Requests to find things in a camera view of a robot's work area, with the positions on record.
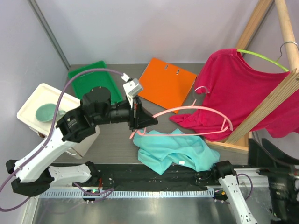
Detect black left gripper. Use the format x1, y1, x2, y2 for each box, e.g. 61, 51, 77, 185
93, 93, 158, 131

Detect pink plastic hanger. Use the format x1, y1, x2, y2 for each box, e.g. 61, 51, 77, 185
129, 86, 234, 140

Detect teal t shirt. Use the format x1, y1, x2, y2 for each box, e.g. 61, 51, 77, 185
133, 128, 220, 175

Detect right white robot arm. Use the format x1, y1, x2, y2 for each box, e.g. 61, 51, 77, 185
211, 139, 299, 224

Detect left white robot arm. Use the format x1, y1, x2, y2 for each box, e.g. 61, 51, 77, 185
6, 86, 158, 197

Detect magenta t shirt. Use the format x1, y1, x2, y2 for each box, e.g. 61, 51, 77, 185
170, 49, 299, 141

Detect green plastic hanger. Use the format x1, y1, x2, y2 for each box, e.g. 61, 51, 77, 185
237, 41, 299, 72

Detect green plastic tray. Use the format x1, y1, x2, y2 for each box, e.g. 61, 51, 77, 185
68, 61, 123, 104

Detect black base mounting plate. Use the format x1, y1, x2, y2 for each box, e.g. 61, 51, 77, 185
44, 163, 248, 192

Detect teal ceramic cup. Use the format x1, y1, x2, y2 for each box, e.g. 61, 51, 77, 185
35, 103, 56, 123

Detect white drawer box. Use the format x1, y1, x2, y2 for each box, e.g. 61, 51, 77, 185
16, 83, 101, 160

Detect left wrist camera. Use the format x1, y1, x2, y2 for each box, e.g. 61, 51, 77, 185
123, 78, 143, 98

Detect orange ring binder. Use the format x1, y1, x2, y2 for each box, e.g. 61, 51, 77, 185
138, 58, 197, 109

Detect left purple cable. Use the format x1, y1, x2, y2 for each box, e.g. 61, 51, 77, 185
0, 68, 124, 212

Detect white slotted cable duct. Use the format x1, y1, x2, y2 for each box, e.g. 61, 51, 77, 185
40, 188, 214, 198

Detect wooden clothes rack frame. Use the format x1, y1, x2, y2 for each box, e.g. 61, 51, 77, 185
206, 0, 299, 151

